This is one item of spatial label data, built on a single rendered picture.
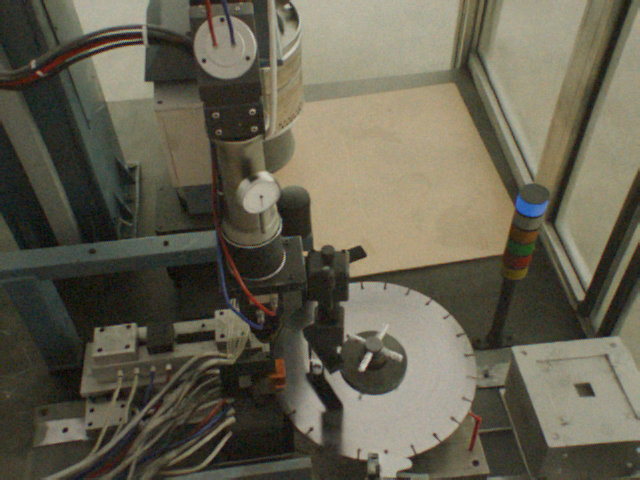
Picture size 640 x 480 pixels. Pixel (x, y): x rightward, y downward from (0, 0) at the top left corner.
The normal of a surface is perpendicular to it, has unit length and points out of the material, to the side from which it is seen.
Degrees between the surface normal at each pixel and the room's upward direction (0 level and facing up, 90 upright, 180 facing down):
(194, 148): 90
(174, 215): 0
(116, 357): 90
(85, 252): 0
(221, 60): 45
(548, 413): 0
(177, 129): 90
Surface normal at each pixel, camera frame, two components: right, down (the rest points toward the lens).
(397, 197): -0.03, -0.66
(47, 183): 0.12, 0.74
